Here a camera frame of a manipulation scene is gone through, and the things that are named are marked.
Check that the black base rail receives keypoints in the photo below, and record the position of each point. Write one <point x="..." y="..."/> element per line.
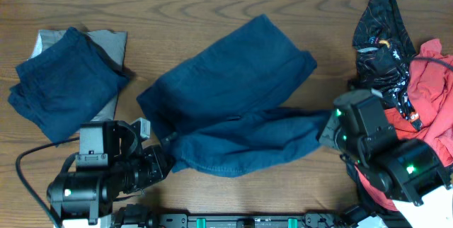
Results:
<point x="226" y="221"/>

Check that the navy blue shorts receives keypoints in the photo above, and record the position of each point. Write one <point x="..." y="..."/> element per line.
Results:
<point x="227" y="104"/>
<point x="65" y="86"/>

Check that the orange red t-shirt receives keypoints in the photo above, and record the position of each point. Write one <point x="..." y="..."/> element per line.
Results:
<point x="430" y="92"/>

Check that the folded navy blue shorts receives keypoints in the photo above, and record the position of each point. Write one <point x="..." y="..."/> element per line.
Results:
<point x="65" y="86"/>

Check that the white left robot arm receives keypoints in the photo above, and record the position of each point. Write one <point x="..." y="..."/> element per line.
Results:
<point x="110" y="167"/>

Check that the black patterned garment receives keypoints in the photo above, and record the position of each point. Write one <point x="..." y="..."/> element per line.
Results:
<point x="384" y="50"/>

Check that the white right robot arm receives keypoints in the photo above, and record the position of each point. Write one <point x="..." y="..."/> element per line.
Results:
<point x="403" y="170"/>

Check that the folded grey garment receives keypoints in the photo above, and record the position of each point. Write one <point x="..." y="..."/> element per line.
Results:
<point x="112" y="46"/>

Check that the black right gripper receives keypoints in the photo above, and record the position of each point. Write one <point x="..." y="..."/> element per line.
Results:
<point x="328" y="132"/>

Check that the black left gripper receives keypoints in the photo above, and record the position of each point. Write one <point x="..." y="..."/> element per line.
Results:
<point x="158" y="163"/>

